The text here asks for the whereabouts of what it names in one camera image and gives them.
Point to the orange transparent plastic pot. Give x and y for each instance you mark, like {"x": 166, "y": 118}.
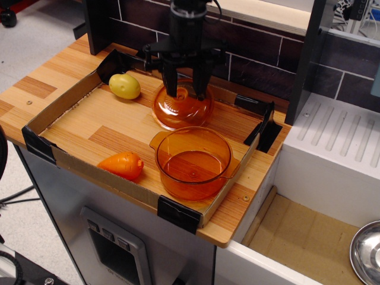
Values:
{"x": 194, "y": 162}

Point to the white toy sink unit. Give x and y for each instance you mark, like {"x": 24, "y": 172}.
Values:
{"x": 322, "y": 189}

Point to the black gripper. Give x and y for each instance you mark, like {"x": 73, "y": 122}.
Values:
{"x": 185, "y": 46}

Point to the silver toy oven front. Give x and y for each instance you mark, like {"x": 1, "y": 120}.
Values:
{"x": 113, "y": 241}

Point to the orange toy carrot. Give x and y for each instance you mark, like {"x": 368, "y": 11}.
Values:
{"x": 127, "y": 165}

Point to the cardboard fence with black tape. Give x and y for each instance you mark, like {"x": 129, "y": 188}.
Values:
{"x": 89, "y": 123}

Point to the orange transparent pot lid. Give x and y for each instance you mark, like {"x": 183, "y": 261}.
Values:
{"x": 183, "y": 110}

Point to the yellow toy potato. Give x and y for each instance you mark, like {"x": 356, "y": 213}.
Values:
{"x": 124, "y": 86}

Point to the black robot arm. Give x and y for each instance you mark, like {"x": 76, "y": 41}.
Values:
{"x": 188, "y": 7}

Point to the silver metal bowl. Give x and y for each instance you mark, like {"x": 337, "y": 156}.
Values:
{"x": 364, "y": 253}

